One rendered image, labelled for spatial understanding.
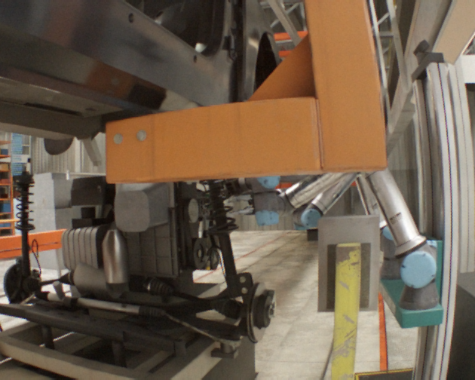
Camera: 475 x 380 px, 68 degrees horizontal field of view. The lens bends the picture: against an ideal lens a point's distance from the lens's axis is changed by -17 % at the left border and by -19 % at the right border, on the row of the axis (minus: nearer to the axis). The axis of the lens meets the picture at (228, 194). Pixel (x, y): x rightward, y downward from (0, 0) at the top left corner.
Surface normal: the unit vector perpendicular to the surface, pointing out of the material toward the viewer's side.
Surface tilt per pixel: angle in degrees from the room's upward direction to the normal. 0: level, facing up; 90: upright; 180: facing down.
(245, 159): 90
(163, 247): 90
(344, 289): 90
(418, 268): 97
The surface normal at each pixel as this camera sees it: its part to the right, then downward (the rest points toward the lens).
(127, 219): -0.33, 0.02
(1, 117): 0.94, 0.10
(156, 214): 0.76, -0.03
